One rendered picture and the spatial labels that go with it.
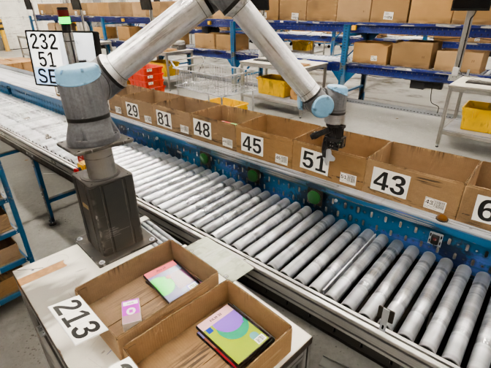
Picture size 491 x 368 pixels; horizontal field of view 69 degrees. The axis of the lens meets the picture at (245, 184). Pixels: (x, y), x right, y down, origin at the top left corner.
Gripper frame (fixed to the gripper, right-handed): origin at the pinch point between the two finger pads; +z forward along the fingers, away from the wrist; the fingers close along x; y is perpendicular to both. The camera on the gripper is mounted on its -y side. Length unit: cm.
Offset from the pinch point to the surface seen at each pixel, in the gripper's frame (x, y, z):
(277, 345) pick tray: -90, 37, 14
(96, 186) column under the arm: -93, -44, -9
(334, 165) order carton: -0.4, 4.7, 0.3
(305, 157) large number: -0.6, -11.5, 0.3
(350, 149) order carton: 28.4, -0.9, 2.2
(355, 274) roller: -39, 37, 23
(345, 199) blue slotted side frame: -6.5, 14.9, 12.7
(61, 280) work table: -113, -45, 23
